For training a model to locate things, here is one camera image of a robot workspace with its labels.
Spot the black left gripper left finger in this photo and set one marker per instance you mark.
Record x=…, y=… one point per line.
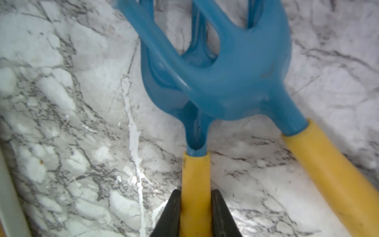
x=169, y=222

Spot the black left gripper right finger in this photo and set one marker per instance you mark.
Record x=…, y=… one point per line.
x=223, y=224

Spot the white rectangular plate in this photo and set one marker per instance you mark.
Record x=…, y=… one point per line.
x=13, y=220

